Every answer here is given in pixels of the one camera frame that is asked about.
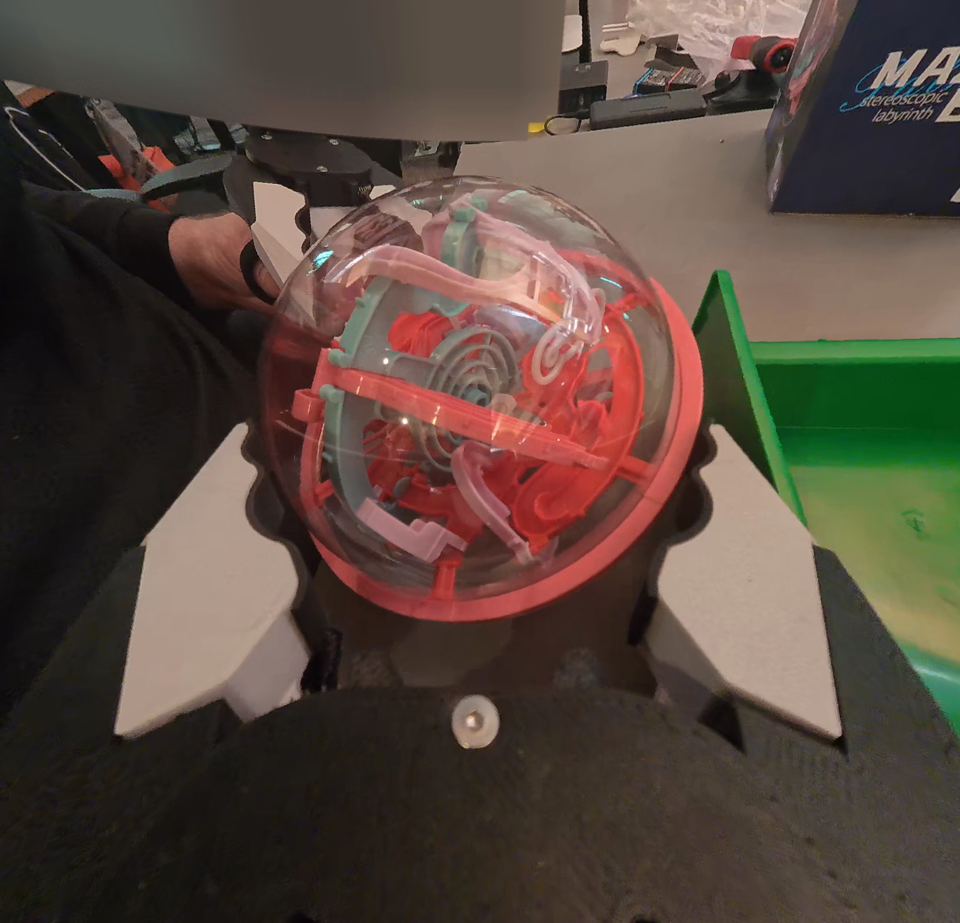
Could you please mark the red black clamp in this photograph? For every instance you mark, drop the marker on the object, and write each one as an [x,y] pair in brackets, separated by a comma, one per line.
[757,49]

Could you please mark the clear plastic bag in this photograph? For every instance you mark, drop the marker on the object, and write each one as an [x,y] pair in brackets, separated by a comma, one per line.
[697,0]

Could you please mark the black stand pole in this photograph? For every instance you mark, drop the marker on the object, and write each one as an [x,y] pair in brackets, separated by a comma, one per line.
[581,23]

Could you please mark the green plastic bin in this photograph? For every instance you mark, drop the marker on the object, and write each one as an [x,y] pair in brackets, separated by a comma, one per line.
[862,488]

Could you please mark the dark blue cardboard box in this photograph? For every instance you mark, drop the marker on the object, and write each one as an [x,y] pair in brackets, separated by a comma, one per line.
[847,165]

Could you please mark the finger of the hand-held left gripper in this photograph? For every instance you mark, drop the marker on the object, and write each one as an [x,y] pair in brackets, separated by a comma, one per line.
[277,218]
[262,38]

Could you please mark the person's left hand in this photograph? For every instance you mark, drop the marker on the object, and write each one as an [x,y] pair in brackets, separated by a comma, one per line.
[214,263]

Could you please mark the small black box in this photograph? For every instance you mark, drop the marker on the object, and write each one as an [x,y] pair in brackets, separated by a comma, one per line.
[583,83]

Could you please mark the black jacket white piping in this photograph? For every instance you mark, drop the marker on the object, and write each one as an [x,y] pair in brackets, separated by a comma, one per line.
[30,143]

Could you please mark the black battery pack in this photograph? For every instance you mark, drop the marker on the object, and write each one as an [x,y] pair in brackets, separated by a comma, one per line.
[667,77]

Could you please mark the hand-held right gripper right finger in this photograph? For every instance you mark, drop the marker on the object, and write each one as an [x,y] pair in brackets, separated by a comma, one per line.
[742,608]

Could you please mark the clear red maze ball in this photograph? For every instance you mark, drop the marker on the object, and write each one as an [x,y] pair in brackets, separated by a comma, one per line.
[480,413]

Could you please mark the person's left forearm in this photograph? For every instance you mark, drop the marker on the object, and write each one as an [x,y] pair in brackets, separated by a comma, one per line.
[90,323]

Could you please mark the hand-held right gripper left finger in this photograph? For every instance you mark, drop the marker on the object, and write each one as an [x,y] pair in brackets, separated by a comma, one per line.
[210,600]

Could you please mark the black power bank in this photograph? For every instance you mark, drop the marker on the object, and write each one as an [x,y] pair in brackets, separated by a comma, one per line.
[645,109]

